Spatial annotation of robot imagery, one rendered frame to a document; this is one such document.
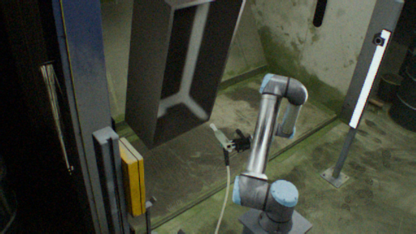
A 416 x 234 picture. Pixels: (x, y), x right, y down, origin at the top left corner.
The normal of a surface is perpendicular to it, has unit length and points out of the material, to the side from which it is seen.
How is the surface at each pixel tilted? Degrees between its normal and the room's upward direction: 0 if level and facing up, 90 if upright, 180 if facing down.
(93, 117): 90
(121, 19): 57
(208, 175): 0
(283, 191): 5
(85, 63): 90
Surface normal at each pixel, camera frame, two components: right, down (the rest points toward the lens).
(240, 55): 0.56, -0.03
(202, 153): 0.06, -0.80
